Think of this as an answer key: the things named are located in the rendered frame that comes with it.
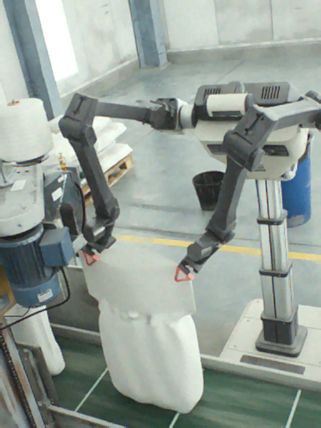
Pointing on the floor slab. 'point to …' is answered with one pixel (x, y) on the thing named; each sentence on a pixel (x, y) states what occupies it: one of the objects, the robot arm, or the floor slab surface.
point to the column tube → (8, 415)
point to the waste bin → (297, 190)
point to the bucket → (208, 188)
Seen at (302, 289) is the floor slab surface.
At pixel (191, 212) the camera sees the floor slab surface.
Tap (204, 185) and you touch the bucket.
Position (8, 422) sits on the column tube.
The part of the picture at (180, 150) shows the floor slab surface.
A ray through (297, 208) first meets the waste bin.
